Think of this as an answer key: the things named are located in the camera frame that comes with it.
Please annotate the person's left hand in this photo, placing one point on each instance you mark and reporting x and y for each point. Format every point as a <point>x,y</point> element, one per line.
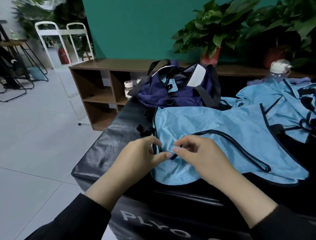
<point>136,163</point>

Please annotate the person's right hand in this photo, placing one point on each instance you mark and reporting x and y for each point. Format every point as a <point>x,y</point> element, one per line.
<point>207,158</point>

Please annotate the navy blue bag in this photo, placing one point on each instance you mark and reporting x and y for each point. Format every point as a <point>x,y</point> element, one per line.
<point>153,94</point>

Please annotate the clear bottle silver cap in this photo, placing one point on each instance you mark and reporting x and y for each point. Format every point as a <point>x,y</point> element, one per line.
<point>280,68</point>

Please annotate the person's right forearm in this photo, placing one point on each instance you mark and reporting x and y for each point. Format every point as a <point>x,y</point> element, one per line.
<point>266,212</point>

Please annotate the person's left forearm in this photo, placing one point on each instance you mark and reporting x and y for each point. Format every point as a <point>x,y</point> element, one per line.
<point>74,217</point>

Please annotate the black leather bench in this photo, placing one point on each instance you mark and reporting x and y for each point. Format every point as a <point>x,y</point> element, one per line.
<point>103,153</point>

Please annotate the small white-lidded jar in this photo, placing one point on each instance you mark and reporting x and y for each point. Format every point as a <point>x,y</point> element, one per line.
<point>128,89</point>

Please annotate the wooden shelf cabinet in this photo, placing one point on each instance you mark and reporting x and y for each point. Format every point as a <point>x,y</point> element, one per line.
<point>94,81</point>

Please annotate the red bottle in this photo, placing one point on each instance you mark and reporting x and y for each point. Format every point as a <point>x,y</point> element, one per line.
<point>63,55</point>

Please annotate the green plant in red pot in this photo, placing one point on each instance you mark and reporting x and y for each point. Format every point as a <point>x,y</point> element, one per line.
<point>217,27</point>
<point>291,24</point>

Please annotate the teal bucket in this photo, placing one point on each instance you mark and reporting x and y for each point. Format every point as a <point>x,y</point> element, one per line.
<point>37,73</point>

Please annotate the white wheeled cart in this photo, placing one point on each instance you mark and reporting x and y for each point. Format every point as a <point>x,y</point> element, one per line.
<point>49,30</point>

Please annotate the wooden top black stool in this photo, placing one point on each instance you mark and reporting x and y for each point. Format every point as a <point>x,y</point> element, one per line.
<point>12,44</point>

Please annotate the white metal rack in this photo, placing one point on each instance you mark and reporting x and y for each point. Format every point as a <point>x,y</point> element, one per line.
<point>39,10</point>

